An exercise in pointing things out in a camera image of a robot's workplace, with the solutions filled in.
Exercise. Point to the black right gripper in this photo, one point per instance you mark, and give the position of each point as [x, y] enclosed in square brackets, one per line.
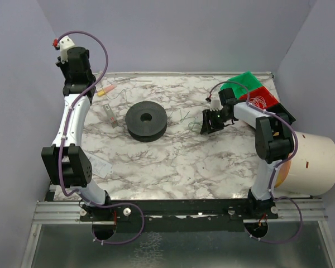
[213, 120]

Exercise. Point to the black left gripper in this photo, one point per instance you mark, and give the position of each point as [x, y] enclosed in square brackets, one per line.
[62, 64]

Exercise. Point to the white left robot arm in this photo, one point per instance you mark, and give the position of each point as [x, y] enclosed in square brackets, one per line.
[66, 163]

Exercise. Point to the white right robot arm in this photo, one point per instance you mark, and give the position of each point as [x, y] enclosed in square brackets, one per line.
[275, 141]

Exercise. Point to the purple yellow pink markers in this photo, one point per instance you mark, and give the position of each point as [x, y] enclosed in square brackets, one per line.
[106, 90]

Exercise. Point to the green plastic bin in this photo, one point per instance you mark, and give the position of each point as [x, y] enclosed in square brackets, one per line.
[247, 79]

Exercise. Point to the red plastic bin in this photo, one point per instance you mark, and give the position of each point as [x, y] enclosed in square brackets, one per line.
[262, 98]

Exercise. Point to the black plastic bin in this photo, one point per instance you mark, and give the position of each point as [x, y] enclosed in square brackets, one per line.
[279, 109]

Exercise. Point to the white paper label packet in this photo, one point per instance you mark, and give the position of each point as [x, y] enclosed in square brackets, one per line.
[100, 167]

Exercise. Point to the large white cylinder bucket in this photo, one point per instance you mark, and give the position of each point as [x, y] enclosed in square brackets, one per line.
[312, 170]

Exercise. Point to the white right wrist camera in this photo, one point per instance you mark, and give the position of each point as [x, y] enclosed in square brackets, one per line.
[214, 103]

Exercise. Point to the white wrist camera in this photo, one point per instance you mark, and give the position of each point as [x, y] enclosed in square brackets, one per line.
[214, 103]
[63, 46]

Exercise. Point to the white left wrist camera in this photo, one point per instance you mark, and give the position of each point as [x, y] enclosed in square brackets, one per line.
[63, 46]

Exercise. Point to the black cable spool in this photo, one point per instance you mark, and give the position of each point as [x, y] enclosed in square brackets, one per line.
[146, 121]

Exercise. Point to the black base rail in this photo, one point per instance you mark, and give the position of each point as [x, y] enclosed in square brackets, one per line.
[180, 215]

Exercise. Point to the aluminium frame rail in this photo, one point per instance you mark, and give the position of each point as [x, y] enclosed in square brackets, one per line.
[48, 213]

